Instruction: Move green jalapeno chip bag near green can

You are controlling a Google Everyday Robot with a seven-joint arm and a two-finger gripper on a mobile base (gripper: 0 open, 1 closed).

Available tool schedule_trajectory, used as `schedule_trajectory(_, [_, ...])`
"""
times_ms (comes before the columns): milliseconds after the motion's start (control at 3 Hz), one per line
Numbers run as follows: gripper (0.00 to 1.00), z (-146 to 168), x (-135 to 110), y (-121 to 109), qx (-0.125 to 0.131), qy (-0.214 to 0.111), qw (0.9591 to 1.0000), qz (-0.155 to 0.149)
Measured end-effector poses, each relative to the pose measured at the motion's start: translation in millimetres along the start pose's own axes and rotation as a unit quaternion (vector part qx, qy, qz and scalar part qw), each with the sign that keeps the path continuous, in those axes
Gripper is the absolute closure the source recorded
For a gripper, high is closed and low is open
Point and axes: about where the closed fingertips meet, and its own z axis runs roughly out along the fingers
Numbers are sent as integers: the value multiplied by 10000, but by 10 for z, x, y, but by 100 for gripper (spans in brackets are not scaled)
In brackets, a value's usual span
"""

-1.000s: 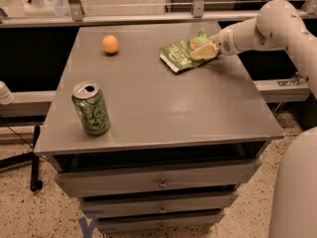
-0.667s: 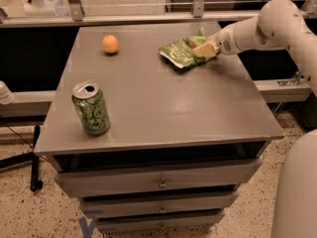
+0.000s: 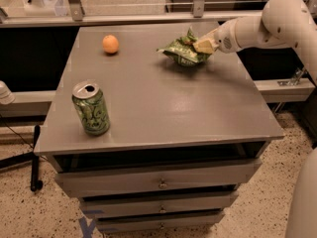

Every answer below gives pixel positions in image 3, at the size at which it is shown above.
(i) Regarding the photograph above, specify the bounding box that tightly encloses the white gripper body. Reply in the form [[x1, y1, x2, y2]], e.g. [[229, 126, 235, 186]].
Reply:
[[214, 19, 239, 54]]

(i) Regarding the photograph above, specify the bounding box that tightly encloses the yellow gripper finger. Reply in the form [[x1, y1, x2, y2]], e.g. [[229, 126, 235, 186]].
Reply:
[[197, 29, 218, 43], [193, 39, 219, 55]]

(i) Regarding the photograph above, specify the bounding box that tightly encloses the green jalapeno chip bag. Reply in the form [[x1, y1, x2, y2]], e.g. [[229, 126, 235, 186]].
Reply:
[[158, 28, 210, 67]]

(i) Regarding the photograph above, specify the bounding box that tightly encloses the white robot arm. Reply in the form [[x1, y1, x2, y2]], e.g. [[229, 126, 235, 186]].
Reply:
[[194, 0, 317, 238]]

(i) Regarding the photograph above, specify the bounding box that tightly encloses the green soda can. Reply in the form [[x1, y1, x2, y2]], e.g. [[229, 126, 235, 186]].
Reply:
[[71, 80, 110, 136]]

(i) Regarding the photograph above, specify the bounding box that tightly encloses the orange fruit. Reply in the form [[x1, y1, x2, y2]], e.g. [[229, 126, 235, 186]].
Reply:
[[102, 35, 119, 54]]

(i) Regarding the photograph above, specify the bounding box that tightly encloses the grey drawer cabinet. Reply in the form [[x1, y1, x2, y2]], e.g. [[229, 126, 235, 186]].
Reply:
[[34, 21, 285, 234]]

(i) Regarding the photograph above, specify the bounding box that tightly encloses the top grey drawer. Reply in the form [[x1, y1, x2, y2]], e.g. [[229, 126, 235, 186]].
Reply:
[[55, 159, 262, 197]]

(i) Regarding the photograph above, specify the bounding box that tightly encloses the grey drawer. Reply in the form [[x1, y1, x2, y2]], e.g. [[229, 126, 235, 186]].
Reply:
[[80, 191, 238, 218], [55, 159, 262, 197], [96, 210, 224, 234]]

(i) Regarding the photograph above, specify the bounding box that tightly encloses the middle grey drawer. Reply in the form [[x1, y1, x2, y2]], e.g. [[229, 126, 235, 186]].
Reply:
[[80, 191, 238, 218]]

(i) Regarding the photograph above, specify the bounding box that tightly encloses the bottom grey drawer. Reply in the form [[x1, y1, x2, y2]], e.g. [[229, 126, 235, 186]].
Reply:
[[96, 210, 224, 234]]

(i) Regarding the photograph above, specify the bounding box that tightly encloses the white cylinder object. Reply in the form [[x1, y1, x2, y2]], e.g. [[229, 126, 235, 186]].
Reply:
[[0, 80, 15, 105]]

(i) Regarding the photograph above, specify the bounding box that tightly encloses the black stand leg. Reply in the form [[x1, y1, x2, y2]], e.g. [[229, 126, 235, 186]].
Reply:
[[0, 125, 44, 192]]

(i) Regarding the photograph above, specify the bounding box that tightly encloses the metal bracket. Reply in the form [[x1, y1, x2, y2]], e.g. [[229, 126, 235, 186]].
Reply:
[[277, 68, 306, 86]]

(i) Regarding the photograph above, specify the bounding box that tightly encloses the metal frame rail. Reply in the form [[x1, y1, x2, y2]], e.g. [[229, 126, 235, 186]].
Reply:
[[0, 10, 262, 28]]

